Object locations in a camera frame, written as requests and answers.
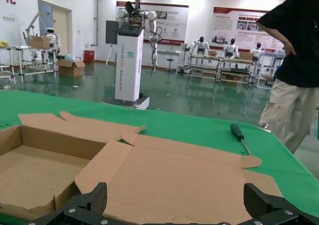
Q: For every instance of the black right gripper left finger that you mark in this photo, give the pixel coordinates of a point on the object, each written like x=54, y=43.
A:
x=98, y=197

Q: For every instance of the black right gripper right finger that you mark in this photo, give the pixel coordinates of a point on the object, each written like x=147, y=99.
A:
x=253, y=197

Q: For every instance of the green table cloth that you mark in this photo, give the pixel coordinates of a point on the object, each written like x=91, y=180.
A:
x=187, y=125

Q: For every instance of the white pipe rack workbench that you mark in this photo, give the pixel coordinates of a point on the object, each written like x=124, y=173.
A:
x=236, y=72
x=203, y=56

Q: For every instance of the open cardboard carton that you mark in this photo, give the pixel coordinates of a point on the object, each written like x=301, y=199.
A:
x=71, y=69

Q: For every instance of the white mobile robot tower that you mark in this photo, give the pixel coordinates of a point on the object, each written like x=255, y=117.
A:
x=128, y=60

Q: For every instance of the red bin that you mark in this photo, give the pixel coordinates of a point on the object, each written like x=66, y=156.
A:
x=89, y=56

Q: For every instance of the blue plastic bag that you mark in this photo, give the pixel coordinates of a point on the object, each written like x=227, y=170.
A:
x=70, y=57

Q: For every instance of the black stool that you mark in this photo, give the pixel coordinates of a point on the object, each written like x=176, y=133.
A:
x=170, y=60

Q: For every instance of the white desk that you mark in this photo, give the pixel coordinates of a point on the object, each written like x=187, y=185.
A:
x=169, y=51

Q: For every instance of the brown cardboard carton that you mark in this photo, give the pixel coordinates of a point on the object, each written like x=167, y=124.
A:
x=40, y=42

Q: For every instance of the black panel on stand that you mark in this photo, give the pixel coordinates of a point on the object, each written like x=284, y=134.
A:
x=112, y=32

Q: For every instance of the white pipe rack table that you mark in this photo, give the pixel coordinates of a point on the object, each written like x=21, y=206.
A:
x=25, y=47

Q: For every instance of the person in black shirt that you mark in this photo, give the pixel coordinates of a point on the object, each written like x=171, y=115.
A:
x=294, y=35

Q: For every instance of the small white humanoid robot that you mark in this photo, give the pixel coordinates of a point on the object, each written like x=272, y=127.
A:
x=51, y=34

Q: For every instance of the beige door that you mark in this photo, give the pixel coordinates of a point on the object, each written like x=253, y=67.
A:
x=61, y=31

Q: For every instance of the yellow item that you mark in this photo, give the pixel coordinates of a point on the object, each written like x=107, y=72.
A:
x=3, y=43

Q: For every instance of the red-framed wall poster board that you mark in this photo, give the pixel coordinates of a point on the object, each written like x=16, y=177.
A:
x=224, y=23
x=174, y=23

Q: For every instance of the white pipe crane frame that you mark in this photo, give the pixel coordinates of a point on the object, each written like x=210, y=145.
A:
x=32, y=22

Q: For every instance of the white wall outlets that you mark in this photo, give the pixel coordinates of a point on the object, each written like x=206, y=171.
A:
x=7, y=18

